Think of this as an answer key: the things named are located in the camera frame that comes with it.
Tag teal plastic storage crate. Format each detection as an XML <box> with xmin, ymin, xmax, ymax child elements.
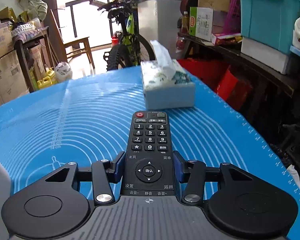
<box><xmin>240</xmin><ymin>0</ymin><xmax>300</xmax><ymax>55</ymax></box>

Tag white patterned tissue box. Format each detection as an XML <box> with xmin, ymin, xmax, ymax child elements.
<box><xmin>141</xmin><ymin>40</ymin><xmax>195</xmax><ymax>110</ymax></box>

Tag large stacked cardboard boxes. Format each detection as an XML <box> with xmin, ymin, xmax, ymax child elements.
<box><xmin>0</xmin><ymin>22</ymin><xmax>29</xmax><ymax>106</ymax></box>

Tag black TV remote control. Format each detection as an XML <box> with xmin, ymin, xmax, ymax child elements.
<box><xmin>120</xmin><ymin>111</ymin><xmax>175</xmax><ymax>197</ymax></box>

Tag green black bicycle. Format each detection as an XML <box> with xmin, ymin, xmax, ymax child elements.
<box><xmin>90</xmin><ymin>0</ymin><xmax>155</xmax><ymax>71</ymax></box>

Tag red plastic bucket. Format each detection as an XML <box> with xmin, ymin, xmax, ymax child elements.
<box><xmin>111</xmin><ymin>36</ymin><xmax>119</xmax><ymax>47</ymax></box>

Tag green white carton box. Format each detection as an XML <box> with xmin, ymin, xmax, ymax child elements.
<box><xmin>189</xmin><ymin>7</ymin><xmax>213</xmax><ymax>42</ymax></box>

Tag white chest freezer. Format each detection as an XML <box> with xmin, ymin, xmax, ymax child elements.
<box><xmin>138</xmin><ymin>0</ymin><xmax>181</xmax><ymax>59</ymax></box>

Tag yellow oil jug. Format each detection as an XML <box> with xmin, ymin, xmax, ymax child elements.
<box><xmin>37</xmin><ymin>68</ymin><xmax>58</xmax><ymax>89</ymax></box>

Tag white plastic bag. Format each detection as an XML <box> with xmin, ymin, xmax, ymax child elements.
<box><xmin>55</xmin><ymin>62</ymin><xmax>72</xmax><ymax>83</ymax></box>

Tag wooden chair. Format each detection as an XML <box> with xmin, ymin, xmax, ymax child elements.
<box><xmin>50</xmin><ymin>9</ymin><xmax>95</xmax><ymax>69</ymax></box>

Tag blue silicone table mat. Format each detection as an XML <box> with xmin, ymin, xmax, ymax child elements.
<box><xmin>0</xmin><ymin>67</ymin><xmax>300</xmax><ymax>239</ymax></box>

